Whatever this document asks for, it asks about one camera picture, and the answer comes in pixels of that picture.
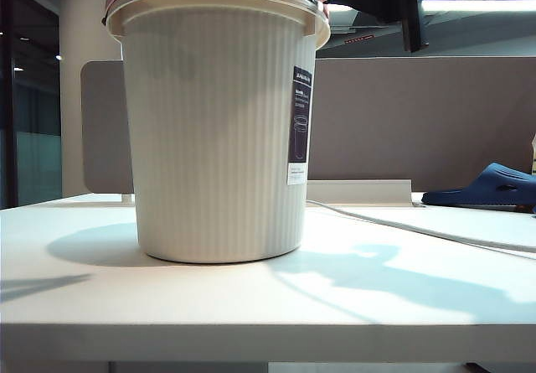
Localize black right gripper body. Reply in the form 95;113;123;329
395;0;439;54

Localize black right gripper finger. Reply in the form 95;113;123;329
325;0;405;28

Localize cream ribbed trash can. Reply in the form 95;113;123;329
104;0;331;264

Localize ceiling light strip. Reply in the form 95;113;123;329
326;0;536;13

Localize dark label sticker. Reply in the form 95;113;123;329
287;65;315;186

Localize blue foam slipper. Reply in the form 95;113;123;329
420;162;536;215

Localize beige round column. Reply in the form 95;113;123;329
58;0;126;198

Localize grey rounded desk divider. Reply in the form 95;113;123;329
80;60;135;194

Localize white cable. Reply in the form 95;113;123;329
307;199;536;262

